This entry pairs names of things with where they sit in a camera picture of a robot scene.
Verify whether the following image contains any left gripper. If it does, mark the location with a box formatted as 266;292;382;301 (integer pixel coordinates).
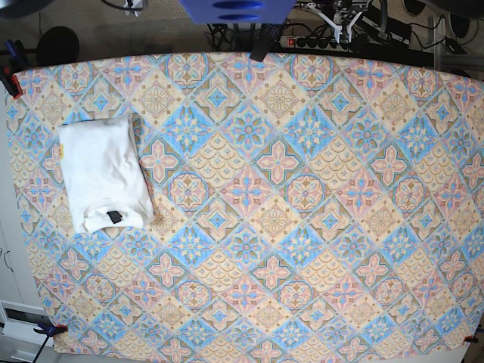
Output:
298;0;369;44

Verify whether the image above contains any white printed T-shirt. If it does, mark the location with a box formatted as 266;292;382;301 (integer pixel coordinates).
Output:
57;113;154;234

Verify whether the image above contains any patterned tile tablecloth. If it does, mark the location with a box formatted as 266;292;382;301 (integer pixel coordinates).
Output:
5;53;483;362

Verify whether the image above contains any orange black table clamp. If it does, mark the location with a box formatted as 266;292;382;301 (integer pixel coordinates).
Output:
33;323;68;337

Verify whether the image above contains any black power strip red switch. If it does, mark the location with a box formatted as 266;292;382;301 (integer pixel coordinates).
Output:
279;35;350;51

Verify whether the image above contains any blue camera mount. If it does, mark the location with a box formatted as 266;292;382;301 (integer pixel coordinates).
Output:
180;0;296;24

